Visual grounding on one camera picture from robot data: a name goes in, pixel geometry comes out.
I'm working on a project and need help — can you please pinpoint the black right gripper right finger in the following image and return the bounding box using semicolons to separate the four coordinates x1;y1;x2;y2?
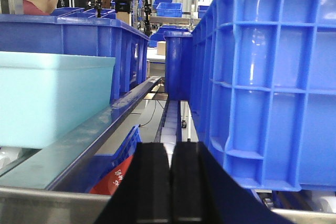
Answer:
171;142;290;223

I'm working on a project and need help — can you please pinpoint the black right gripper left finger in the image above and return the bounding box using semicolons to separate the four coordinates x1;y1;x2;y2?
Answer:
95;143;171;223

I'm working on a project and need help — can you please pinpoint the light blue plastic bin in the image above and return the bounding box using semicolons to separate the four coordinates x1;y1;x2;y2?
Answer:
1;51;115;148

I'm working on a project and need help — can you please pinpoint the blue bin on far shelf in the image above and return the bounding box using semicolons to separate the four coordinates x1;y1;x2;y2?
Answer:
156;2;183;17

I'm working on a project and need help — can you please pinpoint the red snack bag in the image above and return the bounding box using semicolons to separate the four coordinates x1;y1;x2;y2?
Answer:
89;155;133;196

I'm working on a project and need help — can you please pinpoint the lower blue crate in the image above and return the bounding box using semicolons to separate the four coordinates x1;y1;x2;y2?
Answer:
56;125;142;193

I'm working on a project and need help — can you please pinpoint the blue crate behind centre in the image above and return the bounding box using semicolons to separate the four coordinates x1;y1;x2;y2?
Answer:
164;31;193;101

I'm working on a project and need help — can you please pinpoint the cardboard box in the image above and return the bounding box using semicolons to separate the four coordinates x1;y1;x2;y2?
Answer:
156;41;166;56

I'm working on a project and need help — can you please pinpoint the large blue crate right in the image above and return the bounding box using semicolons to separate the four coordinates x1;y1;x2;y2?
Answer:
190;0;335;191

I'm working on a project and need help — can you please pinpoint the large blue crate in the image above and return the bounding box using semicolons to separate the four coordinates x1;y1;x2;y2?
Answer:
1;14;149;100
190;0;335;191

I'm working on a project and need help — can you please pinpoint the large blue crate left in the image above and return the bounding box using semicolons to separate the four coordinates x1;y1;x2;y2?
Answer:
1;14;149;100

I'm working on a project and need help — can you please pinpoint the steel shelf front rail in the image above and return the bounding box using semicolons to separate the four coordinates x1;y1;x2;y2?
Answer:
1;186;110;223

